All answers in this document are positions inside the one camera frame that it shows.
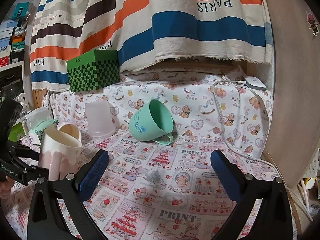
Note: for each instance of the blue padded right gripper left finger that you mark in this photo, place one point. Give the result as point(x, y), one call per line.
point(45, 220)

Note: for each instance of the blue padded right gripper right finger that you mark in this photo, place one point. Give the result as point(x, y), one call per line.
point(274, 219)

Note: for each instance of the pink and white mug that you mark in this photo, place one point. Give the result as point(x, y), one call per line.
point(59, 153)

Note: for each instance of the frosted translucent plastic cup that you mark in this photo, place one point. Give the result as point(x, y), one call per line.
point(99, 119)

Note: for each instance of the mint green plastic cup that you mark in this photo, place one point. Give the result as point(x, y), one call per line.
point(153, 122)

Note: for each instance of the person's left hand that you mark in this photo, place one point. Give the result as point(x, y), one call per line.
point(5, 187)

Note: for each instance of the green storage bin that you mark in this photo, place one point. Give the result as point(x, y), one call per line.
point(16, 133)

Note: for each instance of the tissue pack with white tissue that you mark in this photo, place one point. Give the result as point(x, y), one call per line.
point(37, 121)

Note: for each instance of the clear spray bottle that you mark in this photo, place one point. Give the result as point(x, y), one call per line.
point(24, 112)

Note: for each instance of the green checkered box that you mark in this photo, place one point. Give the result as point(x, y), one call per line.
point(93, 70)

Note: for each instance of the printed tablecloth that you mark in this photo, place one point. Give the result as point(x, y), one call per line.
point(151, 191)

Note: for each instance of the white shelf with boxes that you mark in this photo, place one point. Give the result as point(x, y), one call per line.
point(13, 32)

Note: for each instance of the white power bank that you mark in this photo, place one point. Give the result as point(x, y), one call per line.
point(254, 83)

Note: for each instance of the striped hanging cloth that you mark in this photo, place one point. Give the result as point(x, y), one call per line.
point(145, 32)

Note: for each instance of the small white mug with handle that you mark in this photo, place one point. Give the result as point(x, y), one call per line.
point(70, 129)

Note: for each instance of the cartoon sticker on wall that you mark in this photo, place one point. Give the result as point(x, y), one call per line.
point(313, 25)

